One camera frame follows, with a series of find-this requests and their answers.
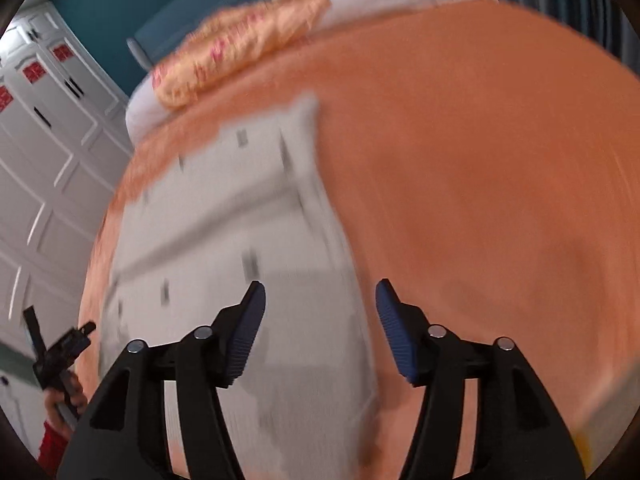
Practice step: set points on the person's left hand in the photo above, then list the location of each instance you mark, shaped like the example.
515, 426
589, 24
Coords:
65, 412

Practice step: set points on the orange velvet blanket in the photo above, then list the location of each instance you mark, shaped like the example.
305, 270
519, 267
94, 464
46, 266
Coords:
475, 185

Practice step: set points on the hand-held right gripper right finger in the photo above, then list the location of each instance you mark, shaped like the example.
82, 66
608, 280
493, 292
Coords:
400, 332

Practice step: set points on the person's mustard yellow clothing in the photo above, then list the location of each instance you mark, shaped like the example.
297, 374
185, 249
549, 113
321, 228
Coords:
585, 447

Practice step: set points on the orange patterned pillow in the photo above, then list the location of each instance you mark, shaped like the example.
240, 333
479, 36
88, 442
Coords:
235, 40

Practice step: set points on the grey curtain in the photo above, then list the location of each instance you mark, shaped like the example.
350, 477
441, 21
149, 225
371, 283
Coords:
575, 0

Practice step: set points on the light grey small garment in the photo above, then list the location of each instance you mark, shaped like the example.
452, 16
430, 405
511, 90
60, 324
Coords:
225, 200

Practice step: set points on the white panelled wardrobe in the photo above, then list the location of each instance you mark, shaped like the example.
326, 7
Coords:
50, 160

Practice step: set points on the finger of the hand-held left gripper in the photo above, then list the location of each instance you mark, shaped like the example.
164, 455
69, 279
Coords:
72, 339
34, 327

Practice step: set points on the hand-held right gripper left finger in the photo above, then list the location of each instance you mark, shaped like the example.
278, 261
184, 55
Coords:
246, 332

